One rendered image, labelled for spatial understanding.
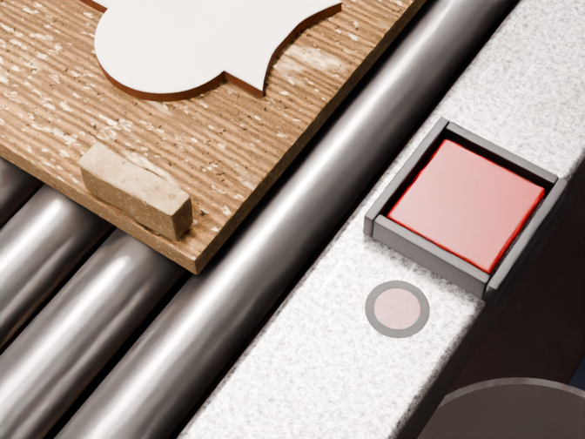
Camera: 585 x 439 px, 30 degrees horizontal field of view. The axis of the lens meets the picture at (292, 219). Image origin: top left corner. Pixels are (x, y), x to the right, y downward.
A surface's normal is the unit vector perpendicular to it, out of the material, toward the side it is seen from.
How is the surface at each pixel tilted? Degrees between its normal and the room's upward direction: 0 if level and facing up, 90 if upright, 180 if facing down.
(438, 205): 0
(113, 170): 12
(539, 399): 87
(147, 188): 4
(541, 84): 0
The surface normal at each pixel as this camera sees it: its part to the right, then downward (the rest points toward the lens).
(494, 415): 0.12, 0.80
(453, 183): -0.02, -0.54
